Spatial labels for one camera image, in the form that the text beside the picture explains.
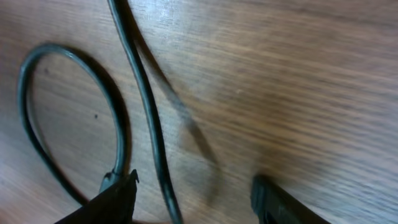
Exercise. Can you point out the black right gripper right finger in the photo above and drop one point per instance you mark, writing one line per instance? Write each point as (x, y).
(272, 204)

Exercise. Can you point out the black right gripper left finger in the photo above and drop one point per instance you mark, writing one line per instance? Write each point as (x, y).
(115, 205)

